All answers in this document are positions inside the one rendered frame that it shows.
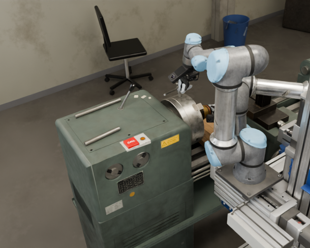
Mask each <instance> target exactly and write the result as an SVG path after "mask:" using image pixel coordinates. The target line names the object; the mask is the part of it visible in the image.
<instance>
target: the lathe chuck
mask: <svg viewBox="0 0 310 248"><path fill-rule="evenodd" d="M181 95H182V97H177V96H178V94H177V95H174V96H172V97H169V98H172V99H174V100H176V101H177V102H178V103H179V104H180V105H181V106H182V108H183V109H184V111H185V113H186V115H187V117H188V119H189V122H190V126H191V131H192V140H191V144H192V145H193V144H195V143H197V142H199V141H201V140H202V138H203V136H204V130H205V129H204V121H203V118H202V115H201V112H200V110H198V111H195V110H194V108H193V107H192V105H193V104H196V103H195V102H194V100H193V99H192V98H191V97H190V96H188V95H187V94H185V93H183V94H182V93H181ZM198 137H200V138H199V140H197V141H195V139H196V138H198Z"/></svg>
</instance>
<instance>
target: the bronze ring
mask: <svg viewBox="0 0 310 248"><path fill-rule="evenodd" d="M202 106H203V108H204V111H205V112H204V113H203V114H202V118H203V120H204V119H205V118H206V115H211V114H212V110H211V108H210V106H209V105H202Z"/></svg>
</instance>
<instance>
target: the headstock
mask: <svg viewBox="0 0 310 248"><path fill-rule="evenodd" d="M135 95H138V97H134V96H135ZM144 95H145V96H146V97H145V98H141V97H142V96H144ZM125 97H126V95H124V96H121V97H119V98H120V99H121V101H120V102H118V103H115V104H112V105H110V106H107V107H104V108H102V109H99V110H97V111H94V112H91V113H89V114H86V115H83V116H81V117H78V118H75V117H74V115H75V114H78V113H80V112H83V111H86V110H88V109H91V108H94V107H96V106H99V105H101V104H99V105H96V106H93V107H90V108H88V109H85V110H82V111H79V112H76V113H73V114H70V115H68V116H65V117H62V118H59V119H57V120H56V122H55V125H56V129H57V133H58V136H59V140H60V144H61V148H62V153H63V156H64V160H65V163H66V167H67V171H68V174H69V176H70V177H71V179H72V180H73V182H74V184H75V185H76V187H77V189H78V190H79V192H80V193H81V195H82V197H83V198H84V200H85V202H86V203H87V205H88V207H89V208H90V210H91V212H92V213H93V215H94V216H95V218H96V220H97V221H98V222H104V221H106V220H108V219H110V218H112V217H114V216H116V215H118V214H121V213H123V212H125V211H127V210H129V209H131V208H133V207H135V206H137V205H139V204H141V203H143V202H145V201H147V200H149V199H151V198H153V197H156V196H158V195H160V194H162V193H164V192H166V191H168V190H170V189H172V188H174V187H176V186H178V185H180V184H182V183H184V182H186V181H188V180H190V179H191V128H190V126H189V125H188V124H186V123H185V122H184V121H183V120H182V119H180V118H179V117H178V116H177V115H175V114H174V113H173V112H172V111H171V110H169V109H168V108H167V107H166V106H165V105H163V104H162V103H161V102H160V101H158V100H157V99H156V98H155V97H154V96H152V95H151V94H150V93H149V92H148V91H146V90H139V91H136V92H133V93H130V94H129V96H128V98H127V100H126V102H125V104H124V105H123V107H124V109H123V110H118V107H120V106H121V104H122V103H123V101H124V99H125ZM149 97H151V98H150V99H149ZM116 99H117V98H116ZM113 100H114V99H113ZM110 101H112V100H110ZM107 102H109V101H107ZM105 103H106V102H105ZM102 104H104V103H102ZM118 126H119V127H120V129H121V130H119V131H117V132H115V133H113V134H111V135H108V136H106V137H104V138H102V139H100V140H98V141H96V142H93V143H91V144H89V145H87V146H85V145H84V142H85V141H87V140H90V139H92V138H94V137H96V136H98V135H101V134H103V133H105V132H107V131H109V130H111V129H114V128H116V127H118ZM142 133H144V134H145V135H146V136H147V137H148V138H149V139H150V141H151V143H150V144H147V145H144V146H141V147H139V148H137V149H134V150H131V151H128V152H127V151H126V149H125V148H124V147H123V146H122V145H121V144H120V142H122V141H124V140H127V139H129V138H132V137H134V136H137V135H139V134H142ZM142 152H144V153H142ZM140 153H141V154H140Z"/></svg>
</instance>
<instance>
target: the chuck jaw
mask: <svg viewBox="0 0 310 248"><path fill-rule="evenodd" d="M192 107H193V108H194V110H195V111H198V110H200V112H201V114H203V113H204V112H205V111H204V108H203V106H202V104H201V103H199V104H193V105H192Z"/></svg>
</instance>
